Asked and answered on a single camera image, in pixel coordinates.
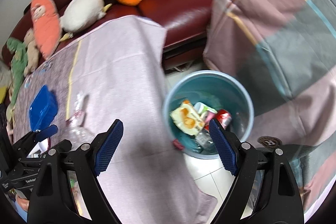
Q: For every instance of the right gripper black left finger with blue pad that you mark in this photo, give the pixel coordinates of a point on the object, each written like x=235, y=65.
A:
x=52, y=200

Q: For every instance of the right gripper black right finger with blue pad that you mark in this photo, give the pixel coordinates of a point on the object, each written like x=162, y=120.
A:
x=278, y=200

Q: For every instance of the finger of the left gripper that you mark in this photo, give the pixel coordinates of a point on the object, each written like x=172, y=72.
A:
x=46, y=133

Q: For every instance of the blue plastic tray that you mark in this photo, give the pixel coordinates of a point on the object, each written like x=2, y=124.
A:
x=43, y=109

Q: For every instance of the clear plastic bag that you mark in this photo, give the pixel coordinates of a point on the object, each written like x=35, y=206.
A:
x=74, y=130

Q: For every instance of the red snack can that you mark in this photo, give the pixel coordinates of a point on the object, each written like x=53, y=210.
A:
x=223, y=116

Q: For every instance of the light blue trash bin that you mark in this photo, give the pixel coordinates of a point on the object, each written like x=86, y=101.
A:
x=218, y=91

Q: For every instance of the person's hand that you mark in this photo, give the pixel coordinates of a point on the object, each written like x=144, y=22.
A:
x=22, y=202

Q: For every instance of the beige bear plush toy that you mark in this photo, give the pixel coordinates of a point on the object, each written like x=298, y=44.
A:
x=32, y=52

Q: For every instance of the green dinosaur plush toy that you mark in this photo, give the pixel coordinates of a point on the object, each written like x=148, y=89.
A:
x=18, y=65

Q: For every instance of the green white milk carton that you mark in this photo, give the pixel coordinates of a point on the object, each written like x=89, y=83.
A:
x=205, y=112

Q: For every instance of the pink carrot plush toy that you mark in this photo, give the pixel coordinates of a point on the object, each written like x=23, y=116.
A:
x=46, y=26

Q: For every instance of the yellow snack packet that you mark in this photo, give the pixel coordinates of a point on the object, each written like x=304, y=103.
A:
x=187, y=119

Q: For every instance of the white duck plush toy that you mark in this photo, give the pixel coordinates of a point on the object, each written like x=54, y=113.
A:
x=80, y=14

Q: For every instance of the pink grey patchwork blanket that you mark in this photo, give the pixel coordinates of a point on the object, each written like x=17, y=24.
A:
x=283, y=53

